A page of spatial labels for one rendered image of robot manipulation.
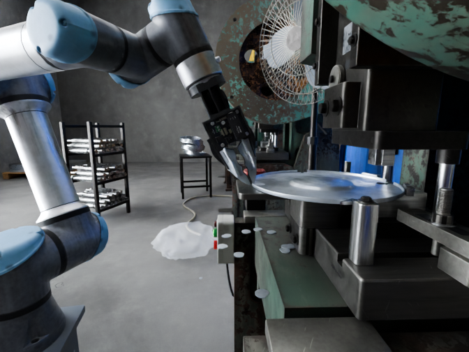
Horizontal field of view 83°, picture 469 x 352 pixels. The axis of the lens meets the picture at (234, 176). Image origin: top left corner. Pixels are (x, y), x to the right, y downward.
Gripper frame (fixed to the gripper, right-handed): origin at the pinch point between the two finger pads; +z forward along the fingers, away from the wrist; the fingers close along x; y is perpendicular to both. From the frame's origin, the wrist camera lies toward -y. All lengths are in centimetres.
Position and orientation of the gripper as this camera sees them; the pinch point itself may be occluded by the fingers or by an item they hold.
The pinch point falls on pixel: (248, 178)
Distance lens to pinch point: 54.4
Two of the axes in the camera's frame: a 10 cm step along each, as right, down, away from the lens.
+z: 4.2, 8.9, 1.9
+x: 9.0, -4.3, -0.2
